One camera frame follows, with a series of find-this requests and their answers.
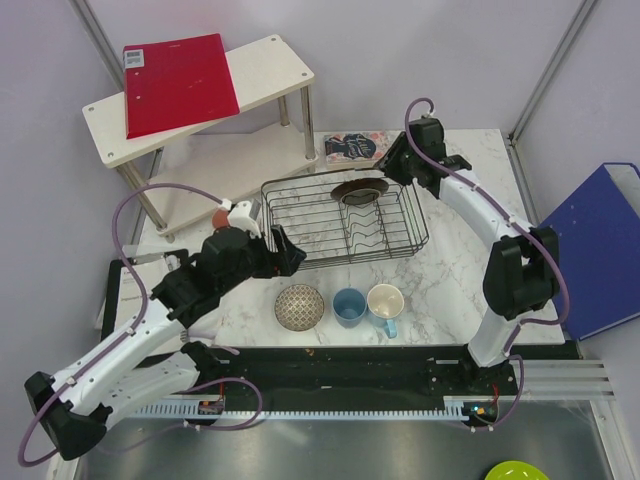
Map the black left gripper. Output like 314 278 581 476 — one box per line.
219 224 306 295

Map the dark brown plate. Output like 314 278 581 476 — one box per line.
331 178 389 206

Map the brown patterned ceramic bowl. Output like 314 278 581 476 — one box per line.
274 284 325 332

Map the tall pink plastic cup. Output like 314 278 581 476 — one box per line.
211 208 230 230

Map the small blue cup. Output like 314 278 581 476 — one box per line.
331 288 368 329

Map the light blue ceramic mug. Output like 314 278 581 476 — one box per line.
366 284 405 339

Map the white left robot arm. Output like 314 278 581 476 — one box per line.
24 225 307 460

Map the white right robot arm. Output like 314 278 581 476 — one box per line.
375 117 568 394

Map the paperback book with dark cover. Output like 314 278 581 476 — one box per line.
324 131 397 170

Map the white two-tier shelf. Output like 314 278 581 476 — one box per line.
83 35 317 241

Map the black clipboard with paper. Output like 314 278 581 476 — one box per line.
96 249 189 339

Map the red folder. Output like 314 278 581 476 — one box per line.
123 33 240 139

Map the green plastic bowl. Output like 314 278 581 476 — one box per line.
484 460 549 480

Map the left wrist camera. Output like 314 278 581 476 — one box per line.
221 199 262 238

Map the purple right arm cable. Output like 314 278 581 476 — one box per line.
403 97 571 361

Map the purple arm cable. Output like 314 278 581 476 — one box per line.
17 183 231 466
403 97 571 361

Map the black wire dish rack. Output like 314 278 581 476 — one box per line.
260 169 429 270

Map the white slotted cable duct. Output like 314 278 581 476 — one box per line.
134 394 521 421

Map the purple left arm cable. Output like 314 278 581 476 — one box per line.
17 183 231 466

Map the blue ring binder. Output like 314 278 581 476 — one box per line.
542 163 639 340

